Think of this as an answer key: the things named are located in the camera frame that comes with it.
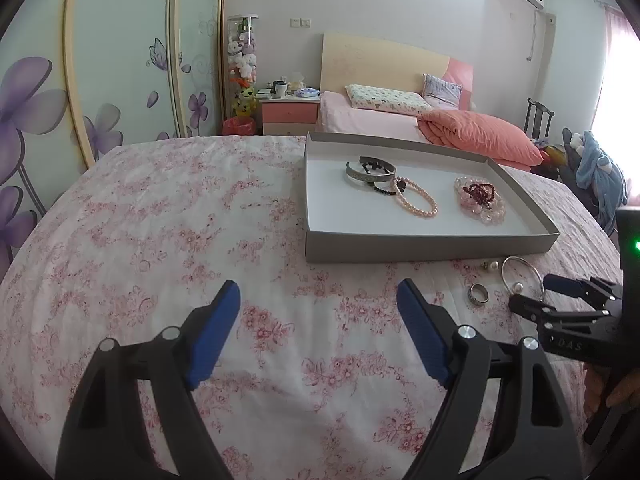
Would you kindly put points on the pink white nightstand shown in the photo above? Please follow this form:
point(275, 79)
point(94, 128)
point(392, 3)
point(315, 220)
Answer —
point(290, 112)

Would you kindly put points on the red plastic bag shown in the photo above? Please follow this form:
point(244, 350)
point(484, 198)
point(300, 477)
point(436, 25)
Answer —
point(237, 126)

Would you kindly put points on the silver cuff bangle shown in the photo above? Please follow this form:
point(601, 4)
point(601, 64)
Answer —
point(357, 176)

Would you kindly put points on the salmon pink quilt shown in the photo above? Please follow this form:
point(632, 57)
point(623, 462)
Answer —
point(480, 132)

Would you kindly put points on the blue plush garment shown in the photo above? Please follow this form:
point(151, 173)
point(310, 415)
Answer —
point(597, 172)

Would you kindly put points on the grey chair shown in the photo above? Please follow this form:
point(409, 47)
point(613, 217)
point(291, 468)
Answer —
point(570, 175)

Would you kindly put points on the white patterned pillow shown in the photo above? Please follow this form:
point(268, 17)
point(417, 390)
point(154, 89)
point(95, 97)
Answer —
point(387, 100)

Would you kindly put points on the beige pink headboard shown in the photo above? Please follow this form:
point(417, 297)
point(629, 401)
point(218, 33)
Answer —
point(380, 62)

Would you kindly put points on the pink curtain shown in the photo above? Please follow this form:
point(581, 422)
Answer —
point(620, 60)

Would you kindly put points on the lilac pillow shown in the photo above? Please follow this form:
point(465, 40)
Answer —
point(442, 91)

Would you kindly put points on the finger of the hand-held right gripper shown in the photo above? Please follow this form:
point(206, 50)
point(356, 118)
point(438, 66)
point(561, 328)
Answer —
point(535, 306)
point(575, 287)

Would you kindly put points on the white wall socket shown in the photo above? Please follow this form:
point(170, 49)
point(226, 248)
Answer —
point(300, 22)

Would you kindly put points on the air conditioner pipe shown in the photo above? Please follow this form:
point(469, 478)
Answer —
point(534, 35)

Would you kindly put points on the floral glass wardrobe door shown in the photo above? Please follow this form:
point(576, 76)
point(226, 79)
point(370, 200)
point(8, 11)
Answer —
point(30, 85)
point(125, 60)
point(197, 50)

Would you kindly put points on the pink bed mattress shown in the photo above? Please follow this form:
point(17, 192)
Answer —
point(370, 122)

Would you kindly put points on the grey cardboard tray box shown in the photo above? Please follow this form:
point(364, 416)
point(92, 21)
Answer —
point(360, 210)

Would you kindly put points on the pearl earring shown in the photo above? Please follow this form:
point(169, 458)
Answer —
point(493, 265)

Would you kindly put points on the thin silver bangle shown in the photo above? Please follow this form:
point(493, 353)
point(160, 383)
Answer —
point(519, 287)

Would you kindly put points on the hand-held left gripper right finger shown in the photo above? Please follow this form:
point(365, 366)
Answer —
point(421, 335)

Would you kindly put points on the colourful toys pile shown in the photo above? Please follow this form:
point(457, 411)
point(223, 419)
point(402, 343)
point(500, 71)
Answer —
point(550, 152)

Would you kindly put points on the dark wooden chair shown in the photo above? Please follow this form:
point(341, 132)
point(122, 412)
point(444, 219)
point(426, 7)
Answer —
point(539, 117)

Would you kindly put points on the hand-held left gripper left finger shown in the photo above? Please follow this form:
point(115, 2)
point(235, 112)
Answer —
point(215, 335)

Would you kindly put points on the person's right hand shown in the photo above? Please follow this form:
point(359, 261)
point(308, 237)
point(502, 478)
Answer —
point(625, 392)

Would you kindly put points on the clear plush toy tube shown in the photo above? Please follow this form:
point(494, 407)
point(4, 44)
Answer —
point(241, 65)

